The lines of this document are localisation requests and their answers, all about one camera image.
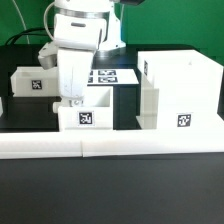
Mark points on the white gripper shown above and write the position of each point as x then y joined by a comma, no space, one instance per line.
74,67

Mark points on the white front rail right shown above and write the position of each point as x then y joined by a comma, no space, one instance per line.
148,142

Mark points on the white rear drawer tray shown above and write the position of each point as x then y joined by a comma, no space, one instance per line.
35,82

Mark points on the white drawer tray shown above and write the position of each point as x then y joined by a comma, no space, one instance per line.
96,111
35,82

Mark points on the white front drawer tray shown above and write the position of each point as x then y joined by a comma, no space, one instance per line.
96,111

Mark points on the white drawer cabinet box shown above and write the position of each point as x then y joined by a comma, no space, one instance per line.
179,88

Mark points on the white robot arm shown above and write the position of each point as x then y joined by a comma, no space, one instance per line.
79,30

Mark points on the marker tag sheet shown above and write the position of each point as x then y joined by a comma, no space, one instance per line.
112,77

